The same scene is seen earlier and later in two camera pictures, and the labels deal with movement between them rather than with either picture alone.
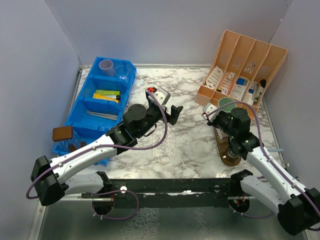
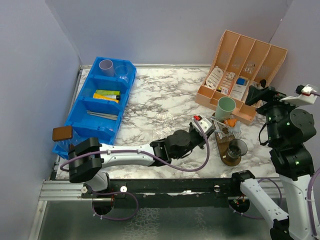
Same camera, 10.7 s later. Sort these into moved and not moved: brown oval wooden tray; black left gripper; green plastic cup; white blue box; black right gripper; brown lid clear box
Moved: black left gripper; black right gripper
Not moved: green plastic cup; brown oval wooden tray; brown lid clear box; white blue box
